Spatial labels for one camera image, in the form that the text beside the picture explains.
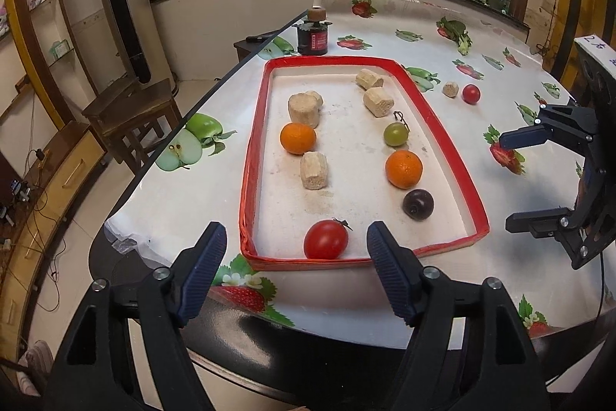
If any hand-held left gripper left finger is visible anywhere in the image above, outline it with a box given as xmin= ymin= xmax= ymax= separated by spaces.
xmin=41 ymin=221 xmax=228 ymax=411

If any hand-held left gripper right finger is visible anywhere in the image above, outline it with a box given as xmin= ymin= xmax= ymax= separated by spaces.
xmin=367 ymin=221 xmax=552 ymax=411

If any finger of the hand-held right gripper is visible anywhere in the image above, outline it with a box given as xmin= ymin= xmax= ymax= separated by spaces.
xmin=505 ymin=206 xmax=585 ymax=241
xmin=498 ymin=103 xmax=598 ymax=151

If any red tomato with stem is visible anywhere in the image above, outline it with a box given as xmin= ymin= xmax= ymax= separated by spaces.
xmin=303 ymin=219 xmax=353 ymax=260

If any dark purple plum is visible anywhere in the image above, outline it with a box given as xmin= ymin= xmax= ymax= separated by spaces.
xmin=402 ymin=188 xmax=435 ymax=220

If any red-edged white tray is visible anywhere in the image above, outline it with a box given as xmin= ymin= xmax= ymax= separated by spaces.
xmin=239 ymin=55 xmax=490 ymax=272

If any orange mandarin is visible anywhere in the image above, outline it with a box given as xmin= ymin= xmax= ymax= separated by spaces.
xmin=280 ymin=122 xmax=318 ymax=155
xmin=385 ymin=149 xmax=424 ymax=190

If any green grape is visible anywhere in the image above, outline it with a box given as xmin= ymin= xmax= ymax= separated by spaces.
xmin=383 ymin=111 xmax=411 ymax=148

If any large cork cylinder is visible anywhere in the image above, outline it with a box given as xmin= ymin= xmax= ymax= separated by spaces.
xmin=288 ymin=92 xmax=321 ymax=129

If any fruit-print white tablecloth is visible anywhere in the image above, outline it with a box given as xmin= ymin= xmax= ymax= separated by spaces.
xmin=103 ymin=0 xmax=616 ymax=339

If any wooden television cabinet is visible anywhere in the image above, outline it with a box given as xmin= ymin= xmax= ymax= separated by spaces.
xmin=0 ymin=122 xmax=107 ymax=335

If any wooden stool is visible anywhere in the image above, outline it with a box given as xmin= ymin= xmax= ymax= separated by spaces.
xmin=82 ymin=79 xmax=181 ymax=171

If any pale round stool seat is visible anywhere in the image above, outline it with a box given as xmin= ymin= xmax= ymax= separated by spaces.
xmin=17 ymin=341 xmax=54 ymax=393

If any brown side table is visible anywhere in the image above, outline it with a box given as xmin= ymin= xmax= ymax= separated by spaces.
xmin=233 ymin=36 xmax=285 ymax=64

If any dark jar with cork stopper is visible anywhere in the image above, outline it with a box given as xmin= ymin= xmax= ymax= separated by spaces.
xmin=295 ymin=5 xmax=334 ymax=56

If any wooden shelf unit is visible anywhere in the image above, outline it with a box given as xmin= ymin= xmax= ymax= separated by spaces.
xmin=0 ymin=0 xmax=78 ymax=127

